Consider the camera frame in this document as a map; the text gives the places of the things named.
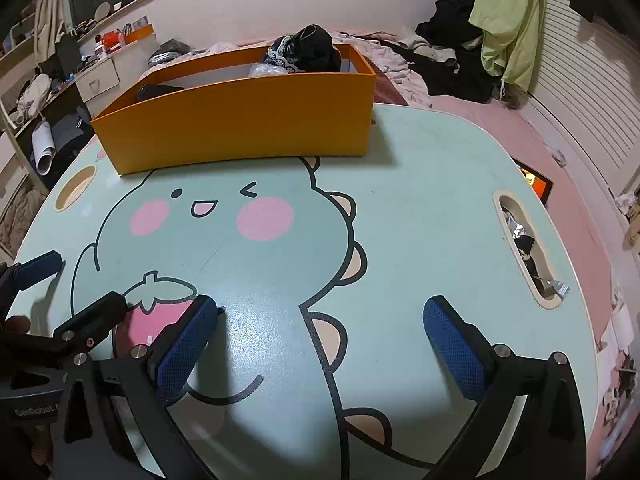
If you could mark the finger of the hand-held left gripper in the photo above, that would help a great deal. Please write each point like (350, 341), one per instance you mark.
(95, 317)
(37, 271)

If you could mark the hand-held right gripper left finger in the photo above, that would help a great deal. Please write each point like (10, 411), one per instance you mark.
(185, 355)

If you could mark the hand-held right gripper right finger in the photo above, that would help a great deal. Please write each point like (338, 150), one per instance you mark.
(455, 355)

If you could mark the orange cardboard box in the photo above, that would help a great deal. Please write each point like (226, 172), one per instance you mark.
(240, 120)

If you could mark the clear plastic bag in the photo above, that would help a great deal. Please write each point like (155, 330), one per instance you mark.
(265, 70)

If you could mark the black lace cloth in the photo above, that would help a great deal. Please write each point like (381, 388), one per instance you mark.
(310, 47)

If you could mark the person's left hand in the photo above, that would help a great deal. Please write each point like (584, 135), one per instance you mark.
(15, 324)

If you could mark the silver foil wrapper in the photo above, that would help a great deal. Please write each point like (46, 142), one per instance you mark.
(554, 290)
(515, 222)

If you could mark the mint cartoon lap table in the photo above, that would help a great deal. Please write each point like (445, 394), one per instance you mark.
(425, 240)

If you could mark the black crumpled wrapper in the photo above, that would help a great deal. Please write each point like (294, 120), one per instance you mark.
(527, 255)

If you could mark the rolled white paper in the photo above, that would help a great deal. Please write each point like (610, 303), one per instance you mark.
(42, 147)

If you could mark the pink bed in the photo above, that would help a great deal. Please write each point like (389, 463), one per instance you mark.
(575, 240)

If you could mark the white drawer cabinet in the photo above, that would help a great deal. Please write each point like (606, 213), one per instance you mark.
(97, 80)

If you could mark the black monitor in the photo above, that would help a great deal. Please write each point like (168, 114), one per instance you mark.
(67, 55)

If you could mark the cream cloth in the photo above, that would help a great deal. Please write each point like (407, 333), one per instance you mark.
(632, 225)

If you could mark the crumpled white tissue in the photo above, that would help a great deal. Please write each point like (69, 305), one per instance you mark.
(558, 156)

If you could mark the red bag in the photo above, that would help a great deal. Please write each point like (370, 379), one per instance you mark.
(112, 41)

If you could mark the grey cloth bundle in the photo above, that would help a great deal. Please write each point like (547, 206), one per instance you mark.
(170, 52)

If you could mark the beige curtain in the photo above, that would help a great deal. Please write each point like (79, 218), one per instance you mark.
(50, 15)

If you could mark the small orange desk box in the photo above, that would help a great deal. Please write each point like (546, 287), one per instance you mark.
(137, 34)

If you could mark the brown furry item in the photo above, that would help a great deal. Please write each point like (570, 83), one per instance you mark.
(511, 95)

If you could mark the round mirror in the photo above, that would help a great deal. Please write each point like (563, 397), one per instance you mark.
(102, 11)

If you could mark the black clothes pile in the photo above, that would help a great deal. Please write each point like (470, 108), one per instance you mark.
(460, 80)

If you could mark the pink floral blanket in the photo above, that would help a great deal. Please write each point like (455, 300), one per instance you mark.
(400, 72)

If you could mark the white louvered panel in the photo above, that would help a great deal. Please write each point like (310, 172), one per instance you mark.
(590, 85)

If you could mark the beige cloth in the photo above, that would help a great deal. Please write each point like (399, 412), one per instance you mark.
(430, 50)

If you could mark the light green hanging garment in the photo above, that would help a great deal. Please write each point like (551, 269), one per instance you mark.
(510, 20)

